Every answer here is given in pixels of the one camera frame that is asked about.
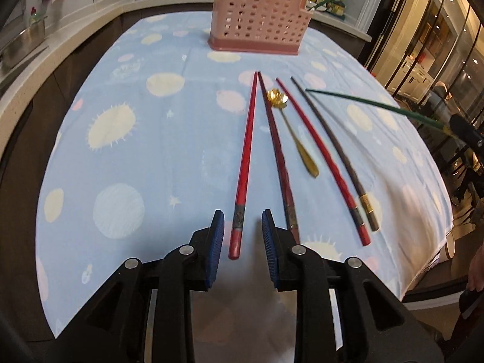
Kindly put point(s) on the gold flower spoon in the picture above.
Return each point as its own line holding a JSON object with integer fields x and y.
{"x": 279, "y": 100}

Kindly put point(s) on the steel pot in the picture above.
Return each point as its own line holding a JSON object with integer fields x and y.
{"x": 26, "y": 41}

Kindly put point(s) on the blue dotted tablecloth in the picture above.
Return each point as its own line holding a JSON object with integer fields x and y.
{"x": 151, "y": 147}

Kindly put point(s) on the right human hand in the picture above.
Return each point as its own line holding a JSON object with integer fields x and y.
{"x": 476, "y": 271}

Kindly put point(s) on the brown chopstick gold band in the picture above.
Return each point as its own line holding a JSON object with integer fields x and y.
{"x": 362, "y": 193}

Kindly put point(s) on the bright red chopstick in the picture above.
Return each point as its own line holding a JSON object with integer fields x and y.
{"x": 349, "y": 200}

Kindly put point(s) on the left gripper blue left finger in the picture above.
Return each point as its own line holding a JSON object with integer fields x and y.
{"x": 213, "y": 246}

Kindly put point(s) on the red chopstick black band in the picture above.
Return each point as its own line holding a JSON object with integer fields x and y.
{"x": 243, "y": 180}

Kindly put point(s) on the pink perforated utensil holder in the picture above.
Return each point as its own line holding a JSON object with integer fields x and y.
{"x": 259, "y": 26}

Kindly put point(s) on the dark red twisted chopstick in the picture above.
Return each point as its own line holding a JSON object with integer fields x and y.
{"x": 285, "y": 190}

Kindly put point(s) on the green dish soap bottle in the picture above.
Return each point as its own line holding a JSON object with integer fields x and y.
{"x": 34, "y": 16}

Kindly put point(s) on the green condiment jar set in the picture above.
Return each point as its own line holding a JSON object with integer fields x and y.
{"x": 336, "y": 8}

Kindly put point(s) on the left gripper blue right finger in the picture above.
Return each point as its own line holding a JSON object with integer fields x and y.
{"x": 269, "y": 238}

